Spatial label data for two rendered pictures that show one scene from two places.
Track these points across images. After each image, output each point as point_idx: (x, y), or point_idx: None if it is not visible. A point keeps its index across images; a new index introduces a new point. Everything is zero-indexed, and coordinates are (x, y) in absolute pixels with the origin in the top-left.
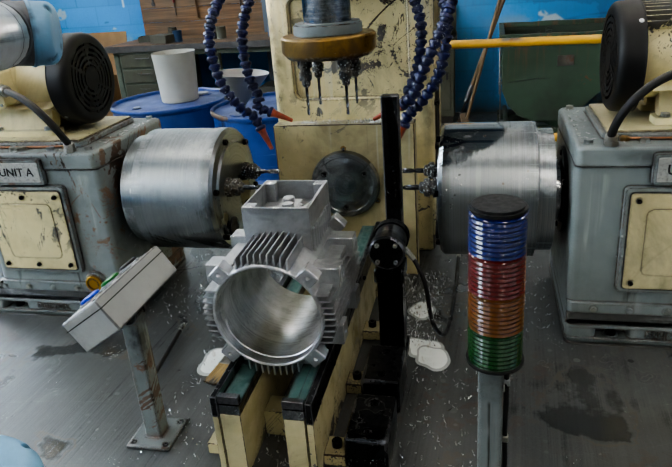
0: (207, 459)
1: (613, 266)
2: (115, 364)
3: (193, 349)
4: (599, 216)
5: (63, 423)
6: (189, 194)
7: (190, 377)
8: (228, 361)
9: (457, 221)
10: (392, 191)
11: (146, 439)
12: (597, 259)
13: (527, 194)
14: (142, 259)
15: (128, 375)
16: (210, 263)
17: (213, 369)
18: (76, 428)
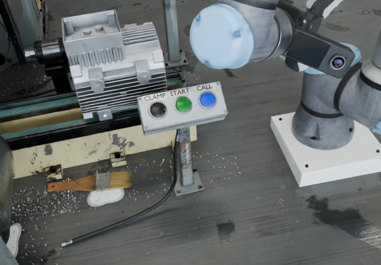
0: (193, 150)
1: (33, 8)
2: (128, 262)
3: (93, 218)
4: None
5: (203, 243)
6: (1, 152)
7: (128, 199)
8: (106, 183)
9: (20, 30)
10: (17, 31)
11: (195, 181)
12: (32, 9)
13: None
14: (160, 92)
15: (139, 241)
16: (147, 67)
17: (118, 186)
18: (204, 231)
